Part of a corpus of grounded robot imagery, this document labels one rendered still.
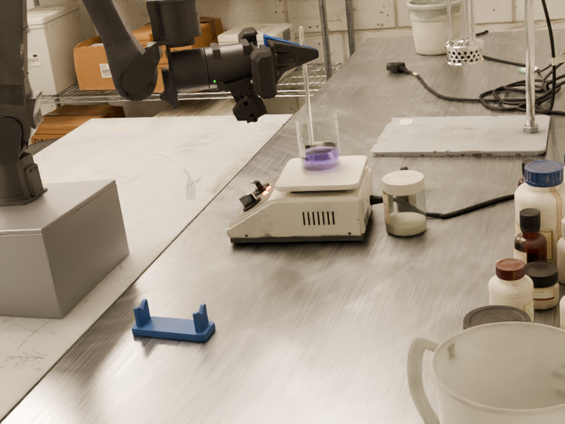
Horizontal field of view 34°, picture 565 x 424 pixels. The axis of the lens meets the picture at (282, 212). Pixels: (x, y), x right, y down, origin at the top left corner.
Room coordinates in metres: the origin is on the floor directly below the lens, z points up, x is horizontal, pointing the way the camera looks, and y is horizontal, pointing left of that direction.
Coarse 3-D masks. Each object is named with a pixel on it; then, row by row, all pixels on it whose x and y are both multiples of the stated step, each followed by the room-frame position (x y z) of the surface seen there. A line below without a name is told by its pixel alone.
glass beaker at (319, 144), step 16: (304, 112) 1.31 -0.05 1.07; (320, 112) 1.31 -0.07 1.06; (336, 112) 1.28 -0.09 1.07; (304, 128) 1.26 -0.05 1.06; (320, 128) 1.25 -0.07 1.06; (336, 128) 1.27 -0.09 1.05; (304, 144) 1.26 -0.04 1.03; (320, 144) 1.25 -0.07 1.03; (336, 144) 1.27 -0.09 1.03; (304, 160) 1.26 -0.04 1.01; (320, 160) 1.25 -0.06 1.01; (336, 160) 1.26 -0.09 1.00
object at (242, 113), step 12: (228, 84) 1.24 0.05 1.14; (240, 84) 1.24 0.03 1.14; (252, 84) 1.24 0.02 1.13; (240, 96) 1.23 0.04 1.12; (252, 96) 1.24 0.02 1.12; (240, 108) 1.22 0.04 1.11; (252, 108) 1.22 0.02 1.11; (264, 108) 1.24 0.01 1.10; (240, 120) 1.22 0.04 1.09; (252, 120) 1.23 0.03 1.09
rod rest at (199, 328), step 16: (144, 304) 1.02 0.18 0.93; (144, 320) 1.01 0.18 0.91; (160, 320) 1.02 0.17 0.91; (176, 320) 1.01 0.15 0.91; (192, 320) 1.01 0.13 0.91; (208, 320) 0.99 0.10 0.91; (144, 336) 1.00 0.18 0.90; (160, 336) 0.99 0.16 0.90; (176, 336) 0.98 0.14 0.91; (192, 336) 0.97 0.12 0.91; (208, 336) 0.97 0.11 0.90
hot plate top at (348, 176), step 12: (348, 156) 1.31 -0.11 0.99; (360, 156) 1.31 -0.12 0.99; (288, 168) 1.29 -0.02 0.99; (300, 168) 1.29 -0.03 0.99; (348, 168) 1.26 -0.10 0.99; (360, 168) 1.25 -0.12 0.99; (288, 180) 1.24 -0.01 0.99; (300, 180) 1.24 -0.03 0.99; (312, 180) 1.23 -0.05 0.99; (324, 180) 1.23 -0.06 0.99; (336, 180) 1.22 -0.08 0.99; (348, 180) 1.21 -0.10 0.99; (360, 180) 1.22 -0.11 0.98
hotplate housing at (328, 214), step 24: (288, 192) 1.24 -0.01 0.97; (312, 192) 1.23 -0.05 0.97; (336, 192) 1.22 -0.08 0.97; (360, 192) 1.22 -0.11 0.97; (264, 216) 1.22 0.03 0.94; (288, 216) 1.22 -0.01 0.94; (312, 216) 1.21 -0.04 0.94; (336, 216) 1.20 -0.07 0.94; (360, 216) 1.20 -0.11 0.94; (240, 240) 1.24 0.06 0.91; (264, 240) 1.23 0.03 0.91; (288, 240) 1.22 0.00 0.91; (312, 240) 1.21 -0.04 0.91; (336, 240) 1.20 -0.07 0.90; (360, 240) 1.19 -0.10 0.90
